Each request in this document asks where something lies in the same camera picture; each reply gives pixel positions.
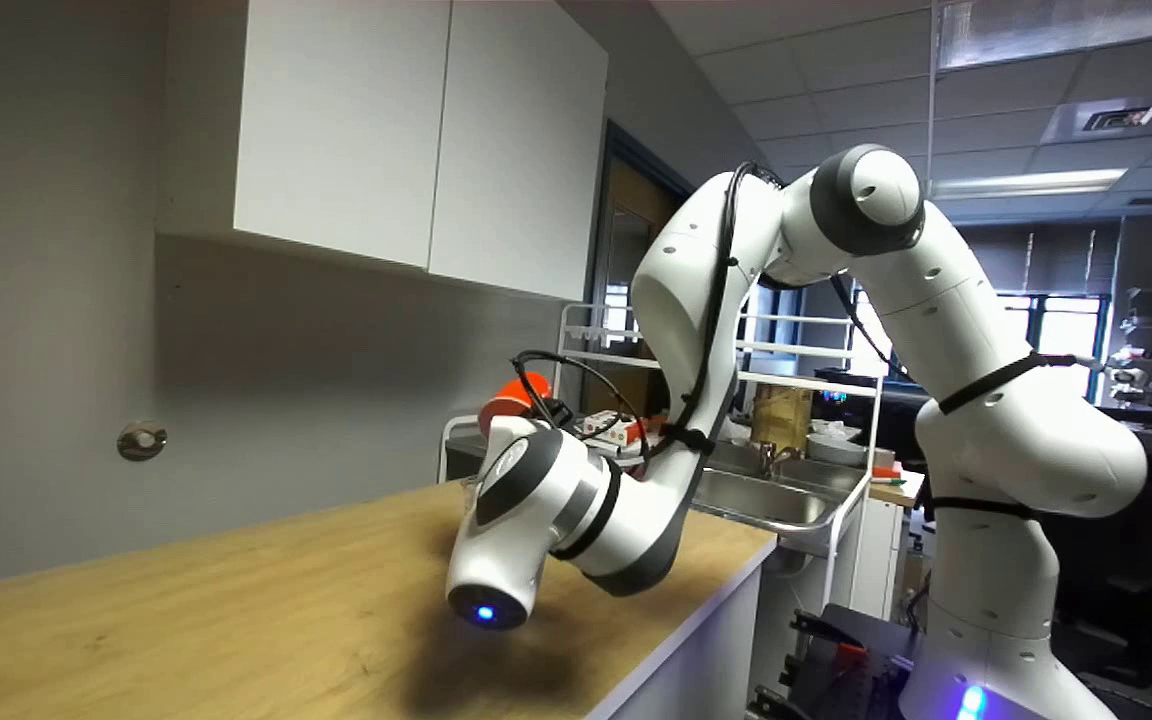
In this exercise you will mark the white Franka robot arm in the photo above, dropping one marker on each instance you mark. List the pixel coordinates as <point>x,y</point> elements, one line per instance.
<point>977,441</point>

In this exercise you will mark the black robot base box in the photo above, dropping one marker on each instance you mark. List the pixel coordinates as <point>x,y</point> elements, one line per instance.
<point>849,665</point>

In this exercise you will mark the dark framed wooden door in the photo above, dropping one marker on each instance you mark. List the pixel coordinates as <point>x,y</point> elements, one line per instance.
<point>622,225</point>

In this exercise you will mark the brown paper bag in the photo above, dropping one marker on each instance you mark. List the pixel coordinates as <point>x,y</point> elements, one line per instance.
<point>782,421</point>

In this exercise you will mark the stainless steel sink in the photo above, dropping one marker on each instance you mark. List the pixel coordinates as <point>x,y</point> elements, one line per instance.
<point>769,499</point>

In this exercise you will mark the long ceiling light strip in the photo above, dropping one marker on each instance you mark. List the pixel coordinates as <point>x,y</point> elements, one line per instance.
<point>1030,180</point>

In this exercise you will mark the ceiling air vent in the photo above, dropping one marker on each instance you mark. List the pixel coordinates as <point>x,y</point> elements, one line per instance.
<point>1102,119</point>

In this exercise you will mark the ceiling light panel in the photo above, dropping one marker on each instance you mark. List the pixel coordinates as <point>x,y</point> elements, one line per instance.
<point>1071,27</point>

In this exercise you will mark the white wall cabinet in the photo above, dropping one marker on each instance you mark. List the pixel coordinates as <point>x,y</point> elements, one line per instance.
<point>389,132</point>

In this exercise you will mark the round metal wall knob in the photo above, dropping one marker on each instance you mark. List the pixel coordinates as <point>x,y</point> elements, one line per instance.
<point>142,441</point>

